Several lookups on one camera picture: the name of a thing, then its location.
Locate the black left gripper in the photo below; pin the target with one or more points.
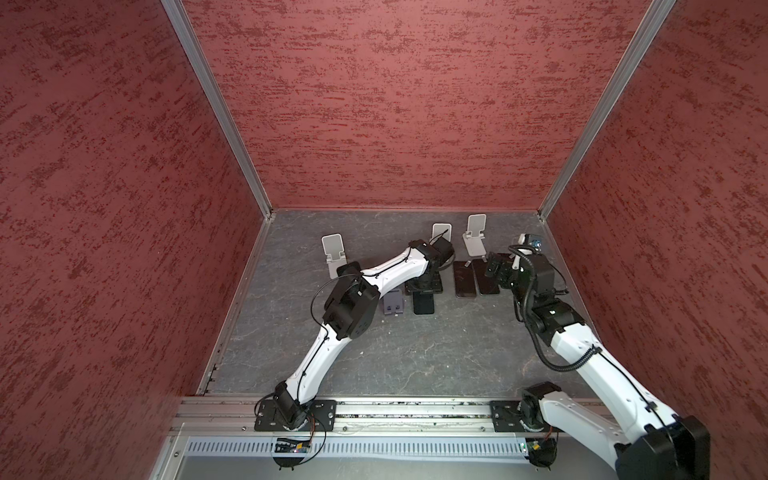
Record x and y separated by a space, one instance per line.
435 288

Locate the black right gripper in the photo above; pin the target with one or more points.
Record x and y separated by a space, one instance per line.
504 264

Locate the white stand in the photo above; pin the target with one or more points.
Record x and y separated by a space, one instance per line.
334 252
441 230
474 235

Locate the purple edged dark phone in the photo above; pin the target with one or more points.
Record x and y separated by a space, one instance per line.
464 281

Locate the black phone with sticker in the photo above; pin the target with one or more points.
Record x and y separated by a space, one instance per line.
486 285

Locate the grey purple folding stand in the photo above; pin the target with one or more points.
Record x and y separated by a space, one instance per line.
393 302

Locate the black phone table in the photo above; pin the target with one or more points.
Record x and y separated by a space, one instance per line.
352 268

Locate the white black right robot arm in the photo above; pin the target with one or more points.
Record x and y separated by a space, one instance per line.
646 439

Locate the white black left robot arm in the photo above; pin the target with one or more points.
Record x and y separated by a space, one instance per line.
349 311

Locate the right small circuit board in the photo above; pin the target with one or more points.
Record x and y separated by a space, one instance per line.
540 447

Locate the small circuit board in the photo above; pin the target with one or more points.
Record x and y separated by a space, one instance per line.
540 447
293 446

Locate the left small circuit board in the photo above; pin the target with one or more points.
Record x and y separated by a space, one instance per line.
293 446

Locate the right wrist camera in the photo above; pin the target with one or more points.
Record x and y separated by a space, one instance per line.
531 242

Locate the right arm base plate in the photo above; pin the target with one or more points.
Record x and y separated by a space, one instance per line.
519 416

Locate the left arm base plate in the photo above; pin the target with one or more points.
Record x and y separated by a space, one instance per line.
270 416

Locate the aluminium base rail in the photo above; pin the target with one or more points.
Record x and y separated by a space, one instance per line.
355 416

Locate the aluminium corner post right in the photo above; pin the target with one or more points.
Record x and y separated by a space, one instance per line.
648 28

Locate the aluminium corner post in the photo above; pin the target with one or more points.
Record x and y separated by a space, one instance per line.
189 41
648 28

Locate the white slotted cable duct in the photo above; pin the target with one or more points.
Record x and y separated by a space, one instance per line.
467 449

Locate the aluminium corner post left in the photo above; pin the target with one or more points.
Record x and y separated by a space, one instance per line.
189 41

